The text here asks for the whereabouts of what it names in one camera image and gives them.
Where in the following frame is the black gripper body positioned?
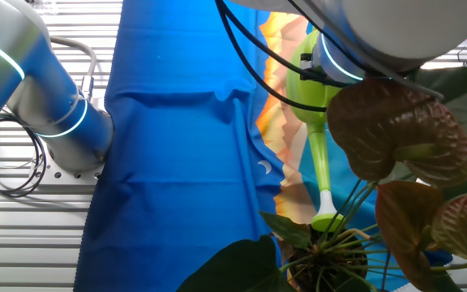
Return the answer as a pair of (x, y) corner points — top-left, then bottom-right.
(299, 51), (334, 84)

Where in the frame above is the green plastic watering can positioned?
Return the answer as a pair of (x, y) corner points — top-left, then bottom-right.
(285, 28), (346, 233)

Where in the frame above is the potted anthurium plant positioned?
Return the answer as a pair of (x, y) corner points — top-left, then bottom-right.
(176, 67), (467, 292)

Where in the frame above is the blue printed cloth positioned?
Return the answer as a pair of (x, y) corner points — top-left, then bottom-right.
(73, 0), (453, 292)

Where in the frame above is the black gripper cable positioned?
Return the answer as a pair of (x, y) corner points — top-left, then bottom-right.
(219, 0), (352, 88)

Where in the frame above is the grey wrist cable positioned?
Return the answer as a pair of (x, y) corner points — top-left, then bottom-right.
(298, 0), (445, 101)

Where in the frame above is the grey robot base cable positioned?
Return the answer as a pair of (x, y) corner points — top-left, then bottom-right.
(49, 35), (99, 101)

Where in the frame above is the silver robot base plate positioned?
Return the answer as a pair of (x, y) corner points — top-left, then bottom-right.
(34, 160), (107, 183)

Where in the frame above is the black cable bundle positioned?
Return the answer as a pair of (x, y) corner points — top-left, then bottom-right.
(0, 115), (49, 199)

